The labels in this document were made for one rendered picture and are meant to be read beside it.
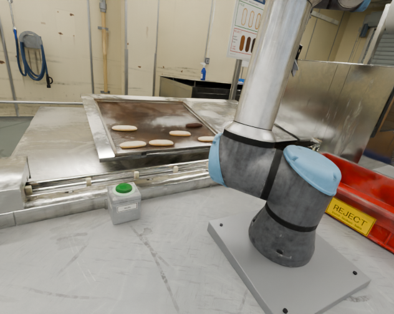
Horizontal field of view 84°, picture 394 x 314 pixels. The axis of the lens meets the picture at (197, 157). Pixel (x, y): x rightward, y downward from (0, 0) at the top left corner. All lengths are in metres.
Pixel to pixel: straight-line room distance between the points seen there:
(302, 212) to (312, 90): 0.96
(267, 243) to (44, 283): 0.44
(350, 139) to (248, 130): 0.86
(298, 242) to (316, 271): 0.08
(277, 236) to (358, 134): 0.83
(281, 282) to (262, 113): 0.34
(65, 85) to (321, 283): 4.23
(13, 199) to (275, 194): 0.56
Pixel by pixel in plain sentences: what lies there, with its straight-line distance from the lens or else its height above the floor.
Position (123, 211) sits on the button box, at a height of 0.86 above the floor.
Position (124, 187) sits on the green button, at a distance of 0.59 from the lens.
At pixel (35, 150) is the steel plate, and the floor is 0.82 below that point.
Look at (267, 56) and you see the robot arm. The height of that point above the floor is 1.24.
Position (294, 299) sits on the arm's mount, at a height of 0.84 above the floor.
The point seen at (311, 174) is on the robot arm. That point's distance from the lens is 0.45.
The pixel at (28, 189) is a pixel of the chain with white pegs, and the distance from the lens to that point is 0.71.
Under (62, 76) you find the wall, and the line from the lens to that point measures 4.35.
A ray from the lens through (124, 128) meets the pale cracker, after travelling 0.96.
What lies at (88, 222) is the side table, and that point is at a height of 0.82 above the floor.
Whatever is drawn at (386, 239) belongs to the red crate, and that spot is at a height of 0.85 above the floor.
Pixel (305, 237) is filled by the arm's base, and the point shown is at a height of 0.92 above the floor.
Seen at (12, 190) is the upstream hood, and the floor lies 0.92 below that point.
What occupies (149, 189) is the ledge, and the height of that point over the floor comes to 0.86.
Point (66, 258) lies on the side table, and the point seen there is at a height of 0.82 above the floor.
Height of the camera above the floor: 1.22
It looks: 23 degrees down
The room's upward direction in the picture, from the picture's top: 8 degrees clockwise
